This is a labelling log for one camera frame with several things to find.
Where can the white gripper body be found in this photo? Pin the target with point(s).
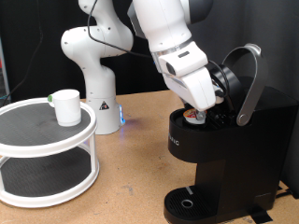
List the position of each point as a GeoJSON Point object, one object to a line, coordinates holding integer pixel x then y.
{"type": "Point", "coordinates": [193, 87]}

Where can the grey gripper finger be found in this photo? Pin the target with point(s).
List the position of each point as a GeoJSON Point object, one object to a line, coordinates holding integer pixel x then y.
{"type": "Point", "coordinates": [201, 115]}

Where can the orange-lidded coffee pod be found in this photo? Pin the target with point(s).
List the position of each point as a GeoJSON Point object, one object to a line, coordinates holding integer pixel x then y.
{"type": "Point", "coordinates": [190, 115]}

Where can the black Keurig coffee machine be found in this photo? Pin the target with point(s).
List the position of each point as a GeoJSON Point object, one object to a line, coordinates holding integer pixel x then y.
{"type": "Point", "coordinates": [249, 140]}

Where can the white mug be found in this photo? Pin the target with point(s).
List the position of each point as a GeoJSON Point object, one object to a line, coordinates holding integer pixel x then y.
{"type": "Point", "coordinates": [67, 109]}

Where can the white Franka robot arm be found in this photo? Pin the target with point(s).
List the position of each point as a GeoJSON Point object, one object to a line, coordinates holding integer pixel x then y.
{"type": "Point", "coordinates": [99, 77]}

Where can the black curtain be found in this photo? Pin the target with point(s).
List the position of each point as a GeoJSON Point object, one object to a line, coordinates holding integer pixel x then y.
{"type": "Point", "coordinates": [140, 74]}

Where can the grey partition panel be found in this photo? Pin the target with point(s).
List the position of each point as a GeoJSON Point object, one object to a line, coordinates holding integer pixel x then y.
{"type": "Point", "coordinates": [274, 31]}

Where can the black tape strip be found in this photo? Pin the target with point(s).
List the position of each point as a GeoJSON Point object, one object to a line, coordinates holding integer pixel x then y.
{"type": "Point", "coordinates": [260, 215]}

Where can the white two-tier turntable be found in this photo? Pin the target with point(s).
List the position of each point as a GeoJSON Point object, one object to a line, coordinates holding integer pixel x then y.
{"type": "Point", "coordinates": [43, 137]}

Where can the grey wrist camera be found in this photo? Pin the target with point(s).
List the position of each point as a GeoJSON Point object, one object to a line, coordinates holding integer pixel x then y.
{"type": "Point", "coordinates": [218, 93]}

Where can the grey metal rack post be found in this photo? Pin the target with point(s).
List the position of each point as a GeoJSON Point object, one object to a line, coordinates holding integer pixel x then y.
{"type": "Point", "coordinates": [3, 71]}

